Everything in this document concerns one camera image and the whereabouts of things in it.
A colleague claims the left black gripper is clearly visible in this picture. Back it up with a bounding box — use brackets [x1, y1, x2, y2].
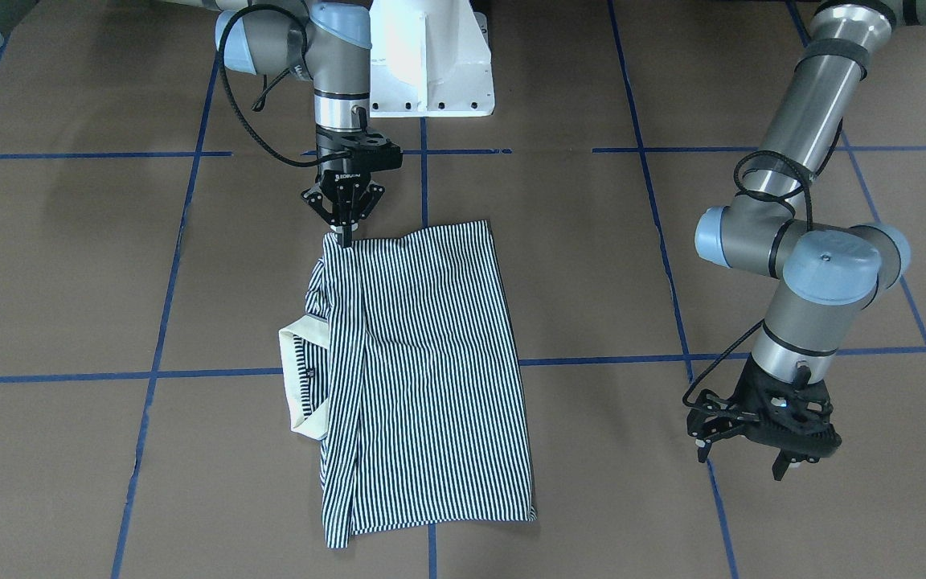
[697, 358, 842, 482]

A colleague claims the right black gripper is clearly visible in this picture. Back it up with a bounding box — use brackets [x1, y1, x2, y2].
[301, 170, 386, 247]

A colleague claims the blue white striped polo shirt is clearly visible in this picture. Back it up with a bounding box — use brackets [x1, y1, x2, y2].
[278, 221, 537, 549]

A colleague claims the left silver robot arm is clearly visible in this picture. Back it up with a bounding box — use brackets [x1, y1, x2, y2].
[682, 1, 926, 481]

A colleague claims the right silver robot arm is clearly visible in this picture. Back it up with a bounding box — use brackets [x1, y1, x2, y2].
[215, 1, 402, 247]

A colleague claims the brown paper table cover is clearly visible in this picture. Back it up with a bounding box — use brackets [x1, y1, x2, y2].
[0, 0, 926, 579]

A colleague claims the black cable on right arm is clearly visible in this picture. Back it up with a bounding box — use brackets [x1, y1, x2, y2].
[217, 4, 327, 168]

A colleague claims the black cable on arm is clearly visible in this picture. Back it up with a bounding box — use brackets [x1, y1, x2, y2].
[682, 149, 846, 411]
[217, 4, 327, 168]

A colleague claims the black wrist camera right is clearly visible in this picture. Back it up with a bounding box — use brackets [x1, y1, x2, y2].
[317, 125, 404, 175]

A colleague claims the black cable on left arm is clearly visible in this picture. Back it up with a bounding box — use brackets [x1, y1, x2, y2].
[682, 149, 846, 411]

